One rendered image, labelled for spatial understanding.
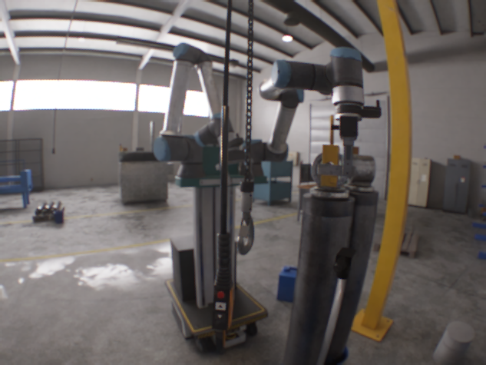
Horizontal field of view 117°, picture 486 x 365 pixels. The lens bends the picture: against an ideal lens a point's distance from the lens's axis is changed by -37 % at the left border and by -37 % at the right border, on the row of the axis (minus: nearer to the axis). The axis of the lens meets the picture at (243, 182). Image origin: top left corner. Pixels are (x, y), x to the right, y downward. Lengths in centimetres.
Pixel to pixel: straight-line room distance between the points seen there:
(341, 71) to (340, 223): 54
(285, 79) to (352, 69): 20
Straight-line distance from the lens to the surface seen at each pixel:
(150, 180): 795
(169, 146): 139
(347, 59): 68
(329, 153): 90
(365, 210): 118
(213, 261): 203
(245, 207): 64
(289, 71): 73
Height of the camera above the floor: 162
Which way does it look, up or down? 7 degrees down
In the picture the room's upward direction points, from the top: 1 degrees clockwise
